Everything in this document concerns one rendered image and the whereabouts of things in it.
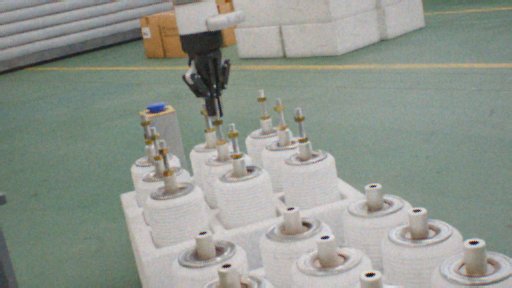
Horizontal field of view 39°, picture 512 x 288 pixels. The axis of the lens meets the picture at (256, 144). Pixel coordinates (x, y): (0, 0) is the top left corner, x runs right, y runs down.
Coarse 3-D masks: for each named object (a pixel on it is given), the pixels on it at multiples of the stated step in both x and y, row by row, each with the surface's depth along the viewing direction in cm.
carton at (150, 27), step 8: (152, 16) 529; (144, 24) 540; (152, 24) 531; (144, 32) 542; (152, 32) 534; (160, 32) 529; (144, 40) 546; (152, 40) 538; (160, 40) 530; (152, 48) 541; (160, 48) 532; (152, 56) 544; (160, 56) 535
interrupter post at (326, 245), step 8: (320, 240) 83; (328, 240) 82; (320, 248) 83; (328, 248) 82; (336, 248) 83; (320, 256) 83; (328, 256) 83; (336, 256) 83; (320, 264) 84; (328, 264) 83
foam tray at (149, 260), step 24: (144, 216) 138; (216, 216) 129; (312, 216) 120; (336, 216) 121; (144, 240) 122; (192, 240) 118; (240, 240) 117; (336, 240) 122; (144, 264) 114; (168, 264) 115
